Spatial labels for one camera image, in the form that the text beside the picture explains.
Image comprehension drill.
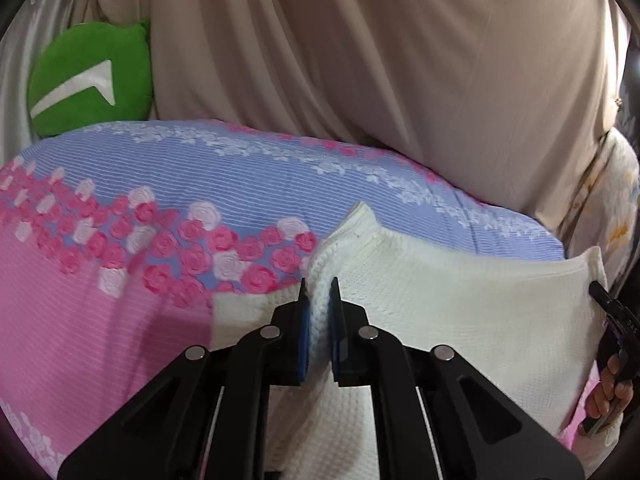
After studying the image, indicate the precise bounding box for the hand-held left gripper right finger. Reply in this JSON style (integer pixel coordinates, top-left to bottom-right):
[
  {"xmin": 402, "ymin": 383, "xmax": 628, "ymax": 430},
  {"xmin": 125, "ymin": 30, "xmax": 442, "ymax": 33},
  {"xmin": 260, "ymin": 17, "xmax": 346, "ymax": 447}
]
[{"xmin": 327, "ymin": 277, "xmax": 586, "ymax": 480}]

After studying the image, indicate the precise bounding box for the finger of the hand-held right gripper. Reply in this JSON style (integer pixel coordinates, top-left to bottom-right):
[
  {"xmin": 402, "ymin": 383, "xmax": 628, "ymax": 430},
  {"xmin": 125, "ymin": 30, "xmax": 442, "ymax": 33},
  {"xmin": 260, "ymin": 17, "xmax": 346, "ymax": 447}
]
[{"xmin": 589, "ymin": 281, "xmax": 618, "ymax": 312}]

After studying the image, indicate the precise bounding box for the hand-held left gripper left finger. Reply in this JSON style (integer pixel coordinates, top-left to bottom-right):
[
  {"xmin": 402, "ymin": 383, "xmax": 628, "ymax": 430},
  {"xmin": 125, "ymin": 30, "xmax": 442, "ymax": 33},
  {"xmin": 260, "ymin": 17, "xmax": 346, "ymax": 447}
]
[{"xmin": 57, "ymin": 277, "xmax": 313, "ymax": 480}]

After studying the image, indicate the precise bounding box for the white red navy knit sweater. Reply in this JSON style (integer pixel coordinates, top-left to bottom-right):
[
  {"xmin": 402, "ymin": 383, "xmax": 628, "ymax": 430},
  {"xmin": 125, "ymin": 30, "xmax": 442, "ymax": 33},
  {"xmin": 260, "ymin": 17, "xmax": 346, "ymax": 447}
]
[{"xmin": 210, "ymin": 202, "xmax": 608, "ymax": 480}]

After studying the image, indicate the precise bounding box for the person's right forearm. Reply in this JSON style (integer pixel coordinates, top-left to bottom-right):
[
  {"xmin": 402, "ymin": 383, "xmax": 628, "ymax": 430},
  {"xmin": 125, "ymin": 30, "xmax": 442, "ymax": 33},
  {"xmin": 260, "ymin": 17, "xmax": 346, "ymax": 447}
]
[{"xmin": 557, "ymin": 417, "xmax": 626, "ymax": 466}]

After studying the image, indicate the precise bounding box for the person's right hand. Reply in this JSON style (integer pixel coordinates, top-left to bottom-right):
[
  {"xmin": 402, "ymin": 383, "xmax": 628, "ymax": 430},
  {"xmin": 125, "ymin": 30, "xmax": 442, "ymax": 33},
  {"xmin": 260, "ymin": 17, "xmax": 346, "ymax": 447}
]
[{"xmin": 585, "ymin": 356, "xmax": 637, "ymax": 421}]

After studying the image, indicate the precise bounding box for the cream floral cloth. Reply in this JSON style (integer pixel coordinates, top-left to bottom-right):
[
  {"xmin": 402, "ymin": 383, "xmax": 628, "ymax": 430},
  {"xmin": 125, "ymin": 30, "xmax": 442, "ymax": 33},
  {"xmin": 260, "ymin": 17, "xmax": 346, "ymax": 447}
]
[{"xmin": 555, "ymin": 127, "xmax": 640, "ymax": 286}]

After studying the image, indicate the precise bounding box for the pink floral bed sheet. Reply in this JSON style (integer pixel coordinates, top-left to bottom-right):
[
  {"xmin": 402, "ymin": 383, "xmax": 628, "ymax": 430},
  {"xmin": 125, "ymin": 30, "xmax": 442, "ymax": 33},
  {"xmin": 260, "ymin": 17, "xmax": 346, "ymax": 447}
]
[{"xmin": 0, "ymin": 119, "xmax": 601, "ymax": 476}]

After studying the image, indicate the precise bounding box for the beige curtain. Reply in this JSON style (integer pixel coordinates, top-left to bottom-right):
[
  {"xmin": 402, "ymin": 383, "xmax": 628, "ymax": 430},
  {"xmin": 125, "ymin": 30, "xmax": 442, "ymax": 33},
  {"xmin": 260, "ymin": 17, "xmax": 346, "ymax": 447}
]
[{"xmin": 95, "ymin": 0, "xmax": 631, "ymax": 241}]

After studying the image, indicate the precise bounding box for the green plush pillow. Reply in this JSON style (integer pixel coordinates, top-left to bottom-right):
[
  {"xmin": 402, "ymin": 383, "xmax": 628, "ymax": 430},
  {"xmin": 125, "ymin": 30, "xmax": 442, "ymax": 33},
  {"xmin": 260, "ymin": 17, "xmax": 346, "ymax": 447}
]
[{"xmin": 27, "ymin": 21, "xmax": 153, "ymax": 137}]

